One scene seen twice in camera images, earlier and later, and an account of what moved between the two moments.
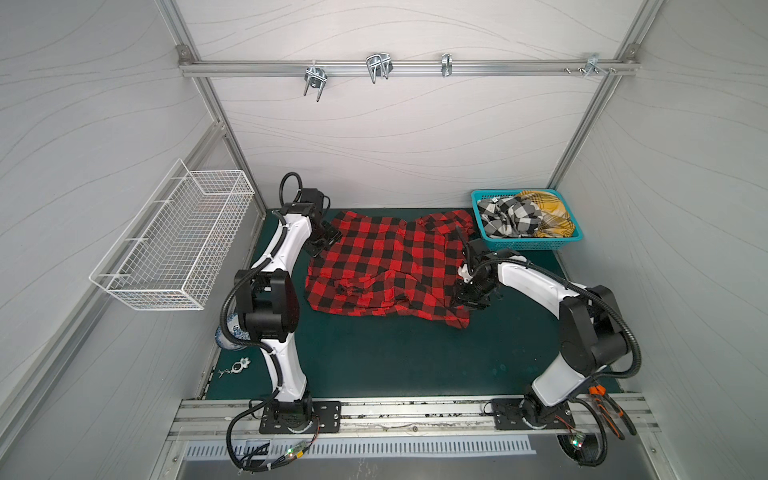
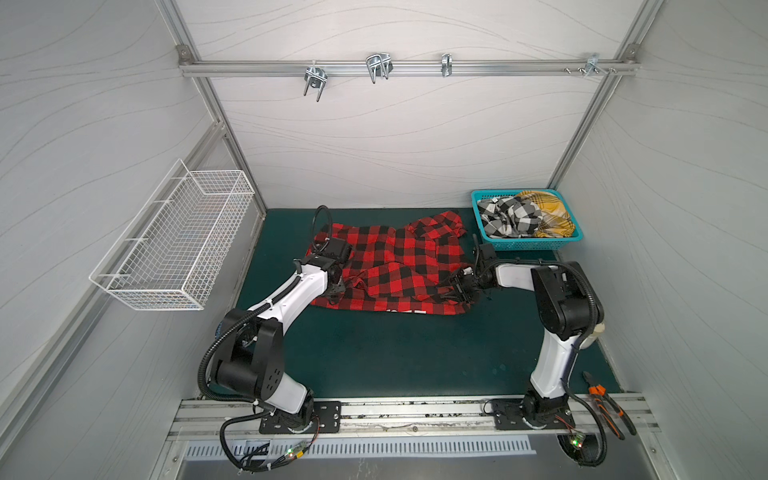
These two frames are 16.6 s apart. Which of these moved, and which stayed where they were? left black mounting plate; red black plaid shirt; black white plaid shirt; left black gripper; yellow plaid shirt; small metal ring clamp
Moved: left black gripper; red black plaid shirt
Stayed: small metal ring clamp; black white plaid shirt; yellow plaid shirt; left black mounting plate
